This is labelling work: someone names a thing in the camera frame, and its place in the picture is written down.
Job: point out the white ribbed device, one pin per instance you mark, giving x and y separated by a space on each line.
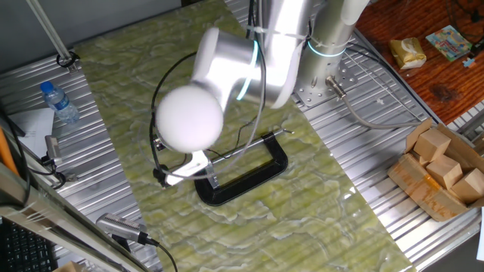
117 224

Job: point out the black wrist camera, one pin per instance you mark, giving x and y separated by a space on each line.
160 175

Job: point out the large wooden block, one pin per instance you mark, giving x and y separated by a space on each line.
70 267

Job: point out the orange-brown object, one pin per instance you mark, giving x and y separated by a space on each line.
419 189

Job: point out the silver robot mounting plate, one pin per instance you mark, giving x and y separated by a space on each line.
308 94

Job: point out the clear water bottle blue label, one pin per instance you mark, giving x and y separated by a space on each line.
60 104

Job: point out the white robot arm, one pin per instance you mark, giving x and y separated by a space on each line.
227 64

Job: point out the light wooden cube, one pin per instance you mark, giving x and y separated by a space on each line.
469 187
445 172
433 145

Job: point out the yellow wrapped packet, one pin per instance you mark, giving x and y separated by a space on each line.
408 53

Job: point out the thin aluminium frame post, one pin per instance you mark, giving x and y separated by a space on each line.
50 32

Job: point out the small blue piece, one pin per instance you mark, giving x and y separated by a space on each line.
469 62

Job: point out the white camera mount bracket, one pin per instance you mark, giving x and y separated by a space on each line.
187 168

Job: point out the black keyboard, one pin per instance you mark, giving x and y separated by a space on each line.
22 249

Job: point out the aluminium frame profile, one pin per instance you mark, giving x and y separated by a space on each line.
38 215

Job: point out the white paper sheet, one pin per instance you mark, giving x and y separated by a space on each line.
34 124

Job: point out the green marble pattern mat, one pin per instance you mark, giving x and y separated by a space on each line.
283 226

